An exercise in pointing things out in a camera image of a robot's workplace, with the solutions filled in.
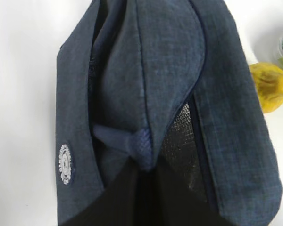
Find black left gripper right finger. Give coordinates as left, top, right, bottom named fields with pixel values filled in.
left=150, top=156, right=221, bottom=226

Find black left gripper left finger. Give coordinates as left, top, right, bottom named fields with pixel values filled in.
left=62, top=160, right=150, bottom=226

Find navy blue lunch bag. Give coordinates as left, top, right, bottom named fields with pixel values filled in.
left=55, top=0, right=283, bottom=226

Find yellow pear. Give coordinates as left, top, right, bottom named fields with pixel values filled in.
left=249, top=62, right=283, bottom=113

